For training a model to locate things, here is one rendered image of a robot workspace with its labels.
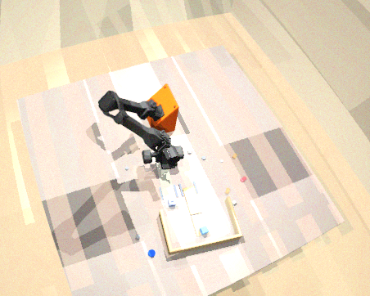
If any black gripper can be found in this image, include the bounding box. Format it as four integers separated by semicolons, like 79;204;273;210
142;146;184;164

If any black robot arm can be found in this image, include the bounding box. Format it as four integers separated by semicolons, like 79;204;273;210
98;91;181;170

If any blue short cylinder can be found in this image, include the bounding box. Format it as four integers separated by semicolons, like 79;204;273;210
148;249;156;257

